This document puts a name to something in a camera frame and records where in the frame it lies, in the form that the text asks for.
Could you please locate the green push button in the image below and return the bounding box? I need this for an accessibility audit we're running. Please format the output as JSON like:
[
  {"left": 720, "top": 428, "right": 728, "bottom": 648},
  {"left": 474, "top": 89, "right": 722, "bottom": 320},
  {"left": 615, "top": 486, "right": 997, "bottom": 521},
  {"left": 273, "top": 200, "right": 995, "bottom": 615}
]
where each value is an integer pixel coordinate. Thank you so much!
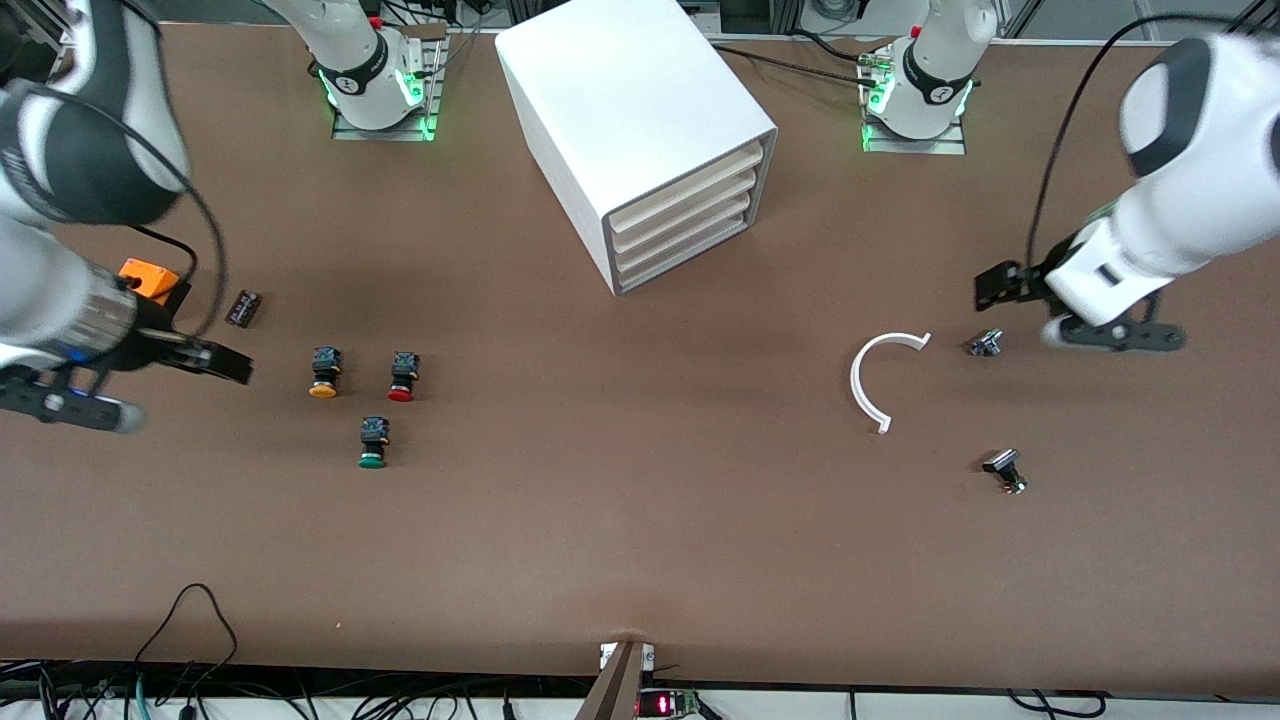
[{"left": 357, "top": 415, "right": 392, "bottom": 470}]

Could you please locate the white plastic tray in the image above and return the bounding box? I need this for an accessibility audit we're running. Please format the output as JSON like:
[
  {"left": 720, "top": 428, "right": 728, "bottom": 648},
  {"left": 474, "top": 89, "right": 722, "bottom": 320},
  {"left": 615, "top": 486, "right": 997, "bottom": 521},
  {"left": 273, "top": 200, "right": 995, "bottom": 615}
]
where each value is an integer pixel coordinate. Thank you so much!
[{"left": 612, "top": 188, "right": 766, "bottom": 274}]

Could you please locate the yellow push button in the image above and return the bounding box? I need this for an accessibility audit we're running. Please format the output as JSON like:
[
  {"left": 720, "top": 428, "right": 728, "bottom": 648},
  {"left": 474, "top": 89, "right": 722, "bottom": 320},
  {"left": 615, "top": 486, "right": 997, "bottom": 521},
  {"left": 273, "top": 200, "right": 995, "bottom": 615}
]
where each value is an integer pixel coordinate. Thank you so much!
[{"left": 308, "top": 346, "right": 343, "bottom": 399}]

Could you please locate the white curved plastic arc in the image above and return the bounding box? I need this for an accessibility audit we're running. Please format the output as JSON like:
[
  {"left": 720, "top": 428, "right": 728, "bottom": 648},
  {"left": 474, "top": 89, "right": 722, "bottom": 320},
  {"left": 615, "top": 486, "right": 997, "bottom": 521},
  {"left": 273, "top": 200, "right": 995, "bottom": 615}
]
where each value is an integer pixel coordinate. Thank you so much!
[{"left": 850, "top": 332, "right": 933, "bottom": 435}]

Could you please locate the device with red display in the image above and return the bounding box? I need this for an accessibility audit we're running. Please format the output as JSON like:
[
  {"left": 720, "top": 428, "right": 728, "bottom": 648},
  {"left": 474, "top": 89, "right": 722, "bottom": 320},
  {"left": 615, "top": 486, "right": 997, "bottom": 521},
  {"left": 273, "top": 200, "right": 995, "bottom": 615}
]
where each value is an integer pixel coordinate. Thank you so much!
[{"left": 637, "top": 688, "right": 703, "bottom": 720}]

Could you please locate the orange button enclosure box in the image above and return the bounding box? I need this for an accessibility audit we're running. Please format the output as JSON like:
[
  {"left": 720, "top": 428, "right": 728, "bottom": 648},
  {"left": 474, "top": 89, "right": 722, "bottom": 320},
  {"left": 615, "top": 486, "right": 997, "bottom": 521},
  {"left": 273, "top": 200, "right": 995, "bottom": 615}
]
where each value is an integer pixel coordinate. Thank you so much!
[{"left": 118, "top": 258, "right": 192, "bottom": 313}]

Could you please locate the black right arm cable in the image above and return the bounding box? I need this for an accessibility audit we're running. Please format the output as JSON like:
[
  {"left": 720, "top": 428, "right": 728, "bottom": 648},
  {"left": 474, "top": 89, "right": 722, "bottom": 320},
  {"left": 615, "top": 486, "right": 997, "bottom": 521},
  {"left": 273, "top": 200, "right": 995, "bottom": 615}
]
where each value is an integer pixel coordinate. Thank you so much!
[{"left": 20, "top": 85, "right": 230, "bottom": 341}]

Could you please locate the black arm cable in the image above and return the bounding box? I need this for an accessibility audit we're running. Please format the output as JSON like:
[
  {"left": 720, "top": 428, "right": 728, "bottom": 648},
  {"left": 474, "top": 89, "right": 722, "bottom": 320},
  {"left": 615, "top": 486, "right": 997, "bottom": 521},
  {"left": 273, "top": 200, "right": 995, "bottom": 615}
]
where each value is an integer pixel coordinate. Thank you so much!
[
  {"left": 1025, "top": 10, "right": 1280, "bottom": 273},
  {"left": 20, "top": 85, "right": 230, "bottom": 341}
]

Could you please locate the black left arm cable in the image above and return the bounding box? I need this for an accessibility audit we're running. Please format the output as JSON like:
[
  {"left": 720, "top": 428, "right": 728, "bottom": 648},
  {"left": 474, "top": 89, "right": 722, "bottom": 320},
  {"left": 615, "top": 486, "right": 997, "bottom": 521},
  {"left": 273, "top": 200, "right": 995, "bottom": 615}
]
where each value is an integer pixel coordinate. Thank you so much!
[{"left": 1025, "top": 10, "right": 1280, "bottom": 273}]

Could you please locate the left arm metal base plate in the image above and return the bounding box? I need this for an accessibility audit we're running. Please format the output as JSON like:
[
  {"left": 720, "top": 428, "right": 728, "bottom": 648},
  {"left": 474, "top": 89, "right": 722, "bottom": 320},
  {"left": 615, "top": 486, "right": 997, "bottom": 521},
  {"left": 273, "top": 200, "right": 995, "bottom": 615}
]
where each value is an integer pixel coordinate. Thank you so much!
[{"left": 862, "top": 48, "right": 968, "bottom": 155}]

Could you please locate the black looping cable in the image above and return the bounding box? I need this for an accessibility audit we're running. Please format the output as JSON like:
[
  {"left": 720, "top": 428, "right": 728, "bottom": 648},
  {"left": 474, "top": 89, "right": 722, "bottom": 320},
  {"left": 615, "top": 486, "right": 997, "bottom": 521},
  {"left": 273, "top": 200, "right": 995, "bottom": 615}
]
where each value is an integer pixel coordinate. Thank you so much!
[{"left": 135, "top": 583, "right": 239, "bottom": 701}]

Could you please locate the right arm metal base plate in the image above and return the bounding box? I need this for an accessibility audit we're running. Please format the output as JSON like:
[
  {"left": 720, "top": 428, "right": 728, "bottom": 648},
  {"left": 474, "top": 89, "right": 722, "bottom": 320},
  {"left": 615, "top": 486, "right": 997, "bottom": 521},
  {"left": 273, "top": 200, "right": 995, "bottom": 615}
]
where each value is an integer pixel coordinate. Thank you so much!
[{"left": 332, "top": 25, "right": 446, "bottom": 142}]

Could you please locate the black cable behind cabinet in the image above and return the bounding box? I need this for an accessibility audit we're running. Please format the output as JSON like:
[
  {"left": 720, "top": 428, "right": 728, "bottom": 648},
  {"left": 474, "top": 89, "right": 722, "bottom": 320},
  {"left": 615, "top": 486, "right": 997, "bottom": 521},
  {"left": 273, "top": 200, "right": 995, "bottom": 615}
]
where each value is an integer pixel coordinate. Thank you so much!
[{"left": 712, "top": 30, "right": 893, "bottom": 87}]

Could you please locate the grey camera post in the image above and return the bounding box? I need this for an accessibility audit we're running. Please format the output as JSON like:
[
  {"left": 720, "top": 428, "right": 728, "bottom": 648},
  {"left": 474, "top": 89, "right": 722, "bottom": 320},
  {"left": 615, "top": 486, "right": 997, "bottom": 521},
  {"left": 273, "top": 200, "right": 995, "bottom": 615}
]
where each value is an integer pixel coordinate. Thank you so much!
[{"left": 575, "top": 640, "right": 656, "bottom": 720}]

